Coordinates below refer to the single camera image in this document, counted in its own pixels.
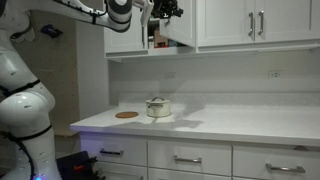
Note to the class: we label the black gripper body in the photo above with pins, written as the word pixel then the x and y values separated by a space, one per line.
pixel 163 9

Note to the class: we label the white wall cabinet door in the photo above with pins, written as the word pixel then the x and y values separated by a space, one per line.
pixel 316 20
pixel 181 30
pixel 126 41
pixel 286 20
pixel 223 23

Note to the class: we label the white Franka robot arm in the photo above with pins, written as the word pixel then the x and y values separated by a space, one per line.
pixel 23 110

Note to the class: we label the white base cabinet door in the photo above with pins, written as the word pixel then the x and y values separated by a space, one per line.
pixel 213 176
pixel 166 175
pixel 123 171

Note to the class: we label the brown box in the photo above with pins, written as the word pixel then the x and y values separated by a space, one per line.
pixel 161 39

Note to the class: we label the cream pot lid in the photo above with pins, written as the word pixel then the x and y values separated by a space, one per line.
pixel 163 102

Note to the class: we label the tall white side panel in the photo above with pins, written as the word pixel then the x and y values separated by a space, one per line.
pixel 93 73

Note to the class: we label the cream cooking pot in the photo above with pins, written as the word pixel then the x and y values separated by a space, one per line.
pixel 160 110

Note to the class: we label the round cork trivet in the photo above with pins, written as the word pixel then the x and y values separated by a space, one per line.
pixel 126 115

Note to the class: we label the small red tag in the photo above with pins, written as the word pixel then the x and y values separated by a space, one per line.
pixel 78 167

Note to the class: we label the black equipment case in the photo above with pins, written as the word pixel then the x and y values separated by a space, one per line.
pixel 68 161

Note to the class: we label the silver wrist camera bar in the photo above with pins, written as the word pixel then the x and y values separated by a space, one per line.
pixel 146 11

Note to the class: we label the white wall cabinet frame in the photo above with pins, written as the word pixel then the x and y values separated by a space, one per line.
pixel 166 51

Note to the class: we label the white wall outlet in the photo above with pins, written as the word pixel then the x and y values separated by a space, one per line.
pixel 170 75
pixel 275 74

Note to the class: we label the blue wall-mounted device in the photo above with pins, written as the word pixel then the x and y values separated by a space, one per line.
pixel 50 30

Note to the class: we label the plywood wall panel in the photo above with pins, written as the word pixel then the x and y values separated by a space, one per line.
pixel 63 83

